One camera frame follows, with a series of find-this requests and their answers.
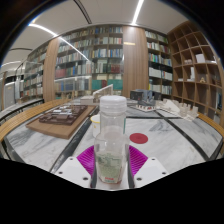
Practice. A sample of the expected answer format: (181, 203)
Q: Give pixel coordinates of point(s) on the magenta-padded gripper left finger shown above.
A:
(73, 171)

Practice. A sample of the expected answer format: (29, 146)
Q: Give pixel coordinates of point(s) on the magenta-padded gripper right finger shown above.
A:
(150, 171)

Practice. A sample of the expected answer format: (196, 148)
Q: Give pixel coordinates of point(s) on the clear plastic drink bottle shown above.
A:
(111, 146)

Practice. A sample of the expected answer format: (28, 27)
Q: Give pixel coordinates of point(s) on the flat round red coaster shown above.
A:
(138, 138)

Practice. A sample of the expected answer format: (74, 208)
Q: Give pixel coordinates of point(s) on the white cup with yellow rim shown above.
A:
(95, 125)

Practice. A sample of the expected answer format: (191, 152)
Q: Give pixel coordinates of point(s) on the brown architectural model board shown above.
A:
(60, 121)

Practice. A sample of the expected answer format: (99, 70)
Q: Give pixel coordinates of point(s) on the dark grey building model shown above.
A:
(142, 97)

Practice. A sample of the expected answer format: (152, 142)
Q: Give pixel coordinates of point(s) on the white architectural model with arch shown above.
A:
(100, 95)

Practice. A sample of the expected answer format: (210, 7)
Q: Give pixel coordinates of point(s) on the wooden cubby shelf unit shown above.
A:
(196, 66)

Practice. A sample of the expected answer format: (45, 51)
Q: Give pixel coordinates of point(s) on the wooden bookshelf full of books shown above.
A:
(100, 56)

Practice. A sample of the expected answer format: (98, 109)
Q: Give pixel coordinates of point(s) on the white ceiling light strip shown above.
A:
(137, 11)
(58, 36)

